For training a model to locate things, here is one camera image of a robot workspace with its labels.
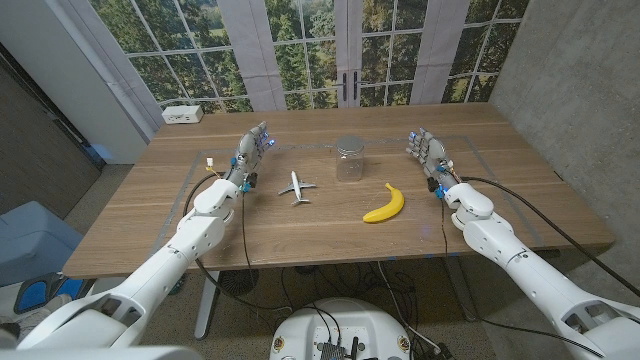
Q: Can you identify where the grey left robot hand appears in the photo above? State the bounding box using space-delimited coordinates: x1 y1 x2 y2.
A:
223 120 277 188

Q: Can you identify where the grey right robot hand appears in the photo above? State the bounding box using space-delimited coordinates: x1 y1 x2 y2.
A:
405 126 459 191

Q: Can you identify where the clear glass jar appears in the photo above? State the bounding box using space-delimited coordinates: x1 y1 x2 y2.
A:
335 134 366 183

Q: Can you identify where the white robot shoulder cover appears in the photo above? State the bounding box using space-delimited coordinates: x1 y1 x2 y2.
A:
0 345 204 360

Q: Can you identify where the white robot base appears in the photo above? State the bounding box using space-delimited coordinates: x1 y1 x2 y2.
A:
269 297 414 360

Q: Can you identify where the grey toy airplane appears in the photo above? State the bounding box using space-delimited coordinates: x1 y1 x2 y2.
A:
277 170 318 207

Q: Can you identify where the yellow toy banana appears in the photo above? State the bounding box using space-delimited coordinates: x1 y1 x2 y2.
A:
362 182 406 225

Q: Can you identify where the white power outlet box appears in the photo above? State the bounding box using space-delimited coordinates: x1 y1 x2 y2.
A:
161 104 205 125

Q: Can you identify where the printed window backdrop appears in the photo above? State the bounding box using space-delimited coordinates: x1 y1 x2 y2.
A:
88 0 531 114

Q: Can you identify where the black round floor fan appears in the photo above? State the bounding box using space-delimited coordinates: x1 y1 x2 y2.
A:
217 268 261 298

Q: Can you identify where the grey table leg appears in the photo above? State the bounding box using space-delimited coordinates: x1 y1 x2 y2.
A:
443 256 480 323

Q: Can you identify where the teal basket of toys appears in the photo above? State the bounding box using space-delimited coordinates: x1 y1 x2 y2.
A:
167 273 188 297

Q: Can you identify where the white table leg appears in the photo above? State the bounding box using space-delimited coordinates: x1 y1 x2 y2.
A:
193 270 222 342

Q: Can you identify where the blue-grey storage bin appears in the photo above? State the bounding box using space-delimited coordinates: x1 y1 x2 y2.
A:
0 200 84 288

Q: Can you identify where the blue and black seat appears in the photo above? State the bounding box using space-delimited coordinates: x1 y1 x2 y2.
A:
13 271 97 316

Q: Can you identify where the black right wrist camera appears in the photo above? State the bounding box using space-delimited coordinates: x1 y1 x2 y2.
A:
426 175 447 201

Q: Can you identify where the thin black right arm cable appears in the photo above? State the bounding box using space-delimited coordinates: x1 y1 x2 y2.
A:
439 198 609 360

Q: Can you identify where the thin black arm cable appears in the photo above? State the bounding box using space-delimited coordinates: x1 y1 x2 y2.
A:
240 191 254 284
439 198 609 360

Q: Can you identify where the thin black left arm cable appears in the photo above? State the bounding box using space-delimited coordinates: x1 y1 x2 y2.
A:
240 191 254 284

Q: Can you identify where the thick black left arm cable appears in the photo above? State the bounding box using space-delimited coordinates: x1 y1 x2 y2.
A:
181 171 294 313

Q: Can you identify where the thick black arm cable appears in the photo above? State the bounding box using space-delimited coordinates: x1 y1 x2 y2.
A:
458 175 640 299
181 171 294 313

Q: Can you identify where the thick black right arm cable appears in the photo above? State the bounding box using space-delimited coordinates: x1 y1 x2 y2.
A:
458 175 640 299

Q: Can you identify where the black floor cable tangle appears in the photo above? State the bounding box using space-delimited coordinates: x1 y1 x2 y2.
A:
278 259 454 360

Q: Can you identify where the white floor cable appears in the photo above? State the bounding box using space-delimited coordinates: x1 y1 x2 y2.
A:
375 261 442 354

